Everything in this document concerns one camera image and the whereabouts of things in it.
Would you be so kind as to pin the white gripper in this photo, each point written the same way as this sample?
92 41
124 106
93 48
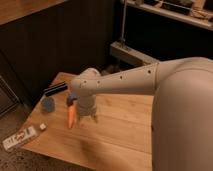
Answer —
86 106

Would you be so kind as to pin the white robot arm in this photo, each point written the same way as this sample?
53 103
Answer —
182 109

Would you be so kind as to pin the orange carrot toy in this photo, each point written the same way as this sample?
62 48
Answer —
71 115

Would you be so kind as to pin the black rectangular box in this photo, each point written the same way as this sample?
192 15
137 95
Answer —
54 90

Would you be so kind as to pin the blue round object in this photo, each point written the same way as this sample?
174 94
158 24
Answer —
47 105

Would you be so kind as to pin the small white cube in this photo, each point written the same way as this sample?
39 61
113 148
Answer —
42 127

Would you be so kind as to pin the white labelled flat box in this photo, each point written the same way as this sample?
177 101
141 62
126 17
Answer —
19 138

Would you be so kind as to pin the metal shelf rack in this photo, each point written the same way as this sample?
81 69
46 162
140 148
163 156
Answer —
147 34

